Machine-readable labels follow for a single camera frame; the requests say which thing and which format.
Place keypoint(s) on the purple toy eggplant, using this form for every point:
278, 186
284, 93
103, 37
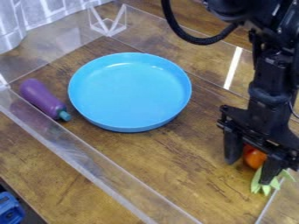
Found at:
39, 96

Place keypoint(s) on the orange toy carrot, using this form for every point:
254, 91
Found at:
254, 159

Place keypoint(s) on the clear acrylic front barrier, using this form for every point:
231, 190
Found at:
148, 205

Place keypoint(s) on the clear acrylic back barrier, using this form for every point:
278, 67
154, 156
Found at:
219, 68

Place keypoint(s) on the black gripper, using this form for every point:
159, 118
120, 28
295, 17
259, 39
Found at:
260, 125

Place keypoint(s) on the white sheer curtain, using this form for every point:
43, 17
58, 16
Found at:
23, 15

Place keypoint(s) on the blue object at corner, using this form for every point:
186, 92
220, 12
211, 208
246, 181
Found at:
11, 209

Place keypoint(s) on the blue round plate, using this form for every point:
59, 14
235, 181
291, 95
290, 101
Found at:
130, 92

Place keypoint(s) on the clear acrylic corner bracket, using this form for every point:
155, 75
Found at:
106, 26

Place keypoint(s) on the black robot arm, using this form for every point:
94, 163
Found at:
272, 20

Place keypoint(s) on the clear acrylic barrier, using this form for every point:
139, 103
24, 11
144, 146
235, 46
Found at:
219, 68
148, 205

